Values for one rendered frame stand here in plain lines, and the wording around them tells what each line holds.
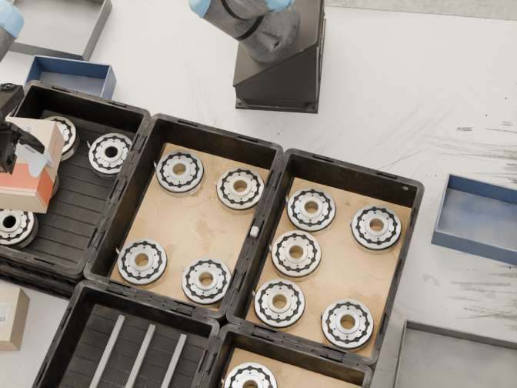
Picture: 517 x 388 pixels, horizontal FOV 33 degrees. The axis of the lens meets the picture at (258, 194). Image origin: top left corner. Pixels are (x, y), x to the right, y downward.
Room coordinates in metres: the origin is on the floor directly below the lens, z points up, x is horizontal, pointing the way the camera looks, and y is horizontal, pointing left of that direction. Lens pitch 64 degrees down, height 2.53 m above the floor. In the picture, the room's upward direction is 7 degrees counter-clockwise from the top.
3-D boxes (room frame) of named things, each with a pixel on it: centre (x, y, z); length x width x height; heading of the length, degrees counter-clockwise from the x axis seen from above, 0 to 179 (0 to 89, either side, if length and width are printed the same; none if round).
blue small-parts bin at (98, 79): (1.23, 0.44, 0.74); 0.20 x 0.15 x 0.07; 73
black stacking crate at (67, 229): (0.90, 0.42, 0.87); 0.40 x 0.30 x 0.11; 156
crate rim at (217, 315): (0.78, 0.15, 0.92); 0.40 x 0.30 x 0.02; 156
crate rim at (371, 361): (0.65, -0.12, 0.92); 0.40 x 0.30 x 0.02; 156
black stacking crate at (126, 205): (0.78, 0.15, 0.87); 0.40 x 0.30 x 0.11; 156
